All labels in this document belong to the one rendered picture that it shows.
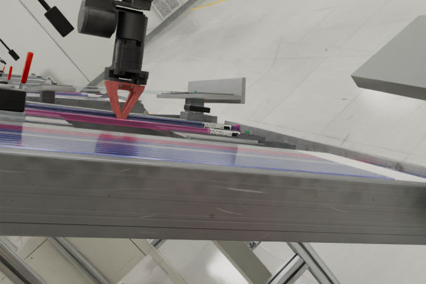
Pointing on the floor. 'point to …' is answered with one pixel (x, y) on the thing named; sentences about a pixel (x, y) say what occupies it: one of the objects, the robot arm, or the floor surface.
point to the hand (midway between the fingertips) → (120, 116)
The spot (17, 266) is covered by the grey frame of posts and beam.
